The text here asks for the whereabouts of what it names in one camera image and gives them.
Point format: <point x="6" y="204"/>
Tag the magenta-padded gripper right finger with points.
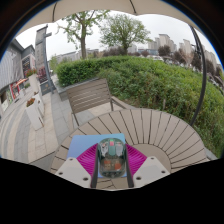
<point x="141" y="165"/>

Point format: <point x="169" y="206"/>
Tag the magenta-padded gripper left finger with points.
<point x="80" y="166"/>

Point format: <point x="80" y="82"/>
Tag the translucent colourful computer mouse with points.
<point x="112" y="156"/>

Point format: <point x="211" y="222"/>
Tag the blue mouse pad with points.
<point x="81" y="145"/>

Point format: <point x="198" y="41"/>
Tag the large white flower planter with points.
<point x="34" y="113"/>

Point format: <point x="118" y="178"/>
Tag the brown slatted chair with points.
<point x="90" y="95"/>

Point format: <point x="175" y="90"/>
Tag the small white flower planter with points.
<point x="32" y="78"/>

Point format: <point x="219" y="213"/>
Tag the dark curved parasol pole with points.
<point x="200" y="83"/>

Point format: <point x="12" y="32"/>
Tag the grey shopfront building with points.
<point x="15" y="73"/>

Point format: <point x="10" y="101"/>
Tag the tall grey sign pillar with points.
<point x="41" y="56"/>

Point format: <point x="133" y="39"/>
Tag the distant apartment buildings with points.
<point x="166" y="46"/>

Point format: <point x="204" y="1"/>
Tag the dense-crowned tree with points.
<point x="125" y="31"/>

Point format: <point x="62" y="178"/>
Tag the thin-crowned tree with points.
<point x="81" y="30"/>

